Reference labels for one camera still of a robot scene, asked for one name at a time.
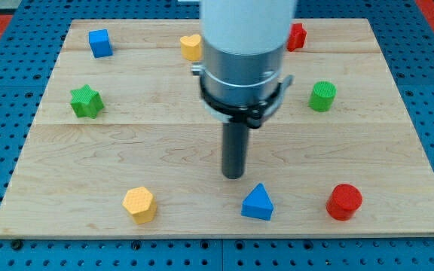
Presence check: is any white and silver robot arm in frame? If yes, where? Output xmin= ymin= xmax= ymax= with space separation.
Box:
xmin=191 ymin=0 xmax=297 ymax=126

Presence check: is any blue triangle block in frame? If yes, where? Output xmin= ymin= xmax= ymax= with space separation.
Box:
xmin=241 ymin=183 xmax=274 ymax=221

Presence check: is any yellow hexagon block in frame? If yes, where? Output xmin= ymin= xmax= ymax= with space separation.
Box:
xmin=122 ymin=187 xmax=157 ymax=224

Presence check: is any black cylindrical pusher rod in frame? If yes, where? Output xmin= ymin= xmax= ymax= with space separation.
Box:
xmin=222 ymin=122 xmax=249 ymax=179

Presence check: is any yellow heart block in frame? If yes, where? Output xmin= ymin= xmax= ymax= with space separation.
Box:
xmin=179 ymin=34 xmax=202 ymax=62

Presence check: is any wooden board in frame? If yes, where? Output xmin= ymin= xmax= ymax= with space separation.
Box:
xmin=0 ymin=19 xmax=434 ymax=240

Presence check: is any green cylinder block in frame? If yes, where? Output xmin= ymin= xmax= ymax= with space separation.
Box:
xmin=308 ymin=81 xmax=337 ymax=112

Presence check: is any red star block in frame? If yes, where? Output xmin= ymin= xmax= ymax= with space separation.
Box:
xmin=286 ymin=23 xmax=307 ymax=52

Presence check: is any green star block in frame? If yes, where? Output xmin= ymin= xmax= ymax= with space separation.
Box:
xmin=70 ymin=84 xmax=105 ymax=119

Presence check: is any red cylinder block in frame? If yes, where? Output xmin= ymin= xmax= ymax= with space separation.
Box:
xmin=325 ymin=184 xmax=363 ymax=221

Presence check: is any blue cube block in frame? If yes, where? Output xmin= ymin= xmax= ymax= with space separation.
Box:
xmin=88 ymin=29 xmax=113 ymax=58

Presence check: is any black clamp ring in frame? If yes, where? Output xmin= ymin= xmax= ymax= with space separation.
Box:
xmin=198 ymin=74 xmax=294 ymax=130

